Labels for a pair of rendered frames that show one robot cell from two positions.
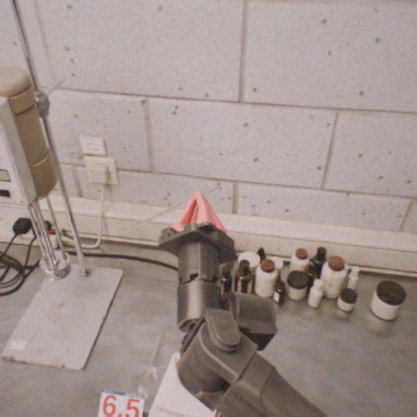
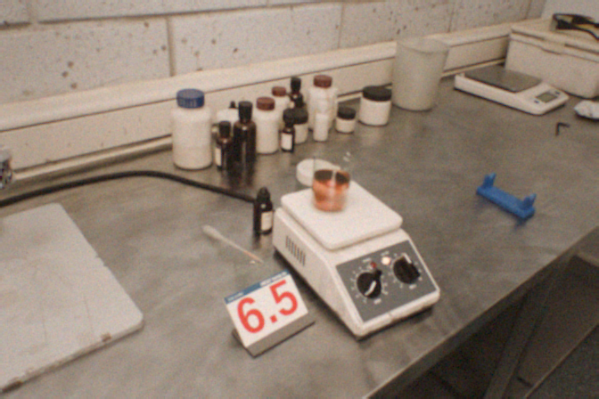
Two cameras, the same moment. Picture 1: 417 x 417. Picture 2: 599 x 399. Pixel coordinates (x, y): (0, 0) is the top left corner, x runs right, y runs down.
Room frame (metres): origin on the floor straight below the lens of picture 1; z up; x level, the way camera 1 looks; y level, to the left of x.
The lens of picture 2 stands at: (0.16, 0.49, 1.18)
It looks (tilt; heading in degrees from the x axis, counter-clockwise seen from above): 32 degrees down; 308
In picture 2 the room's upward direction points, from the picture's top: 5 degrees clockwise
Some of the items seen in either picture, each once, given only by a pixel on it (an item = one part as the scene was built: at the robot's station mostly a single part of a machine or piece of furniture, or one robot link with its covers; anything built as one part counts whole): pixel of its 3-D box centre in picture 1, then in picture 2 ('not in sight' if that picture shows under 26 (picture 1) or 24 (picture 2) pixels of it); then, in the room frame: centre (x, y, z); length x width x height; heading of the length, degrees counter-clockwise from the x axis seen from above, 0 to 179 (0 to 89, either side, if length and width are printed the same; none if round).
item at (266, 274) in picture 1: (266, 276); (265, 124); (0.77, -0.15, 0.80); 0.06 x 0.06 x 0.10
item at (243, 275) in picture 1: (243, 277); (244, 131); (0.76, -0.09, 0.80); 0.04 x 0.04 x 0.11
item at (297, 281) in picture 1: (296, 285); (294, 125); (0.76, -0.23, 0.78); 0.05 x 0.05 x 0.06
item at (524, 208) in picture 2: not in sight; (506, 193); (0.34, -0.32, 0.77); 0.10 x 0.03 x 0.04; 166
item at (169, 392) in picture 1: (192, 385); (340, 210); (0.45, 0.03, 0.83); 0.12 x 0.12 x 0.01; 73
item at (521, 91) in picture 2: not in sight; (511, 87); (0.56, -0.90, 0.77); 0.26 x 0.19 x 0.05; 174
